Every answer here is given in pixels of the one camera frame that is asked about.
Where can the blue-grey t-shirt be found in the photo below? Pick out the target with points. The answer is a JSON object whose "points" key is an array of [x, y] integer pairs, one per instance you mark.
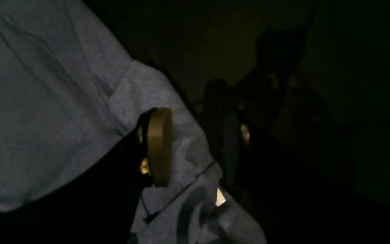
{"points": [[69, 92]]}

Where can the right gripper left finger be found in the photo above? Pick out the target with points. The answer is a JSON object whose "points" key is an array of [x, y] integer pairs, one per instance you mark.
{"points": [[99, 206]]}

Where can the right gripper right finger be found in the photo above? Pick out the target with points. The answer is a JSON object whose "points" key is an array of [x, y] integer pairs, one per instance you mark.
{"points": [[293, 204]]}

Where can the black table cloth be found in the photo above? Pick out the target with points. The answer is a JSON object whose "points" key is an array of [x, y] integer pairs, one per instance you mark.
{"points": [[314, 74]]}

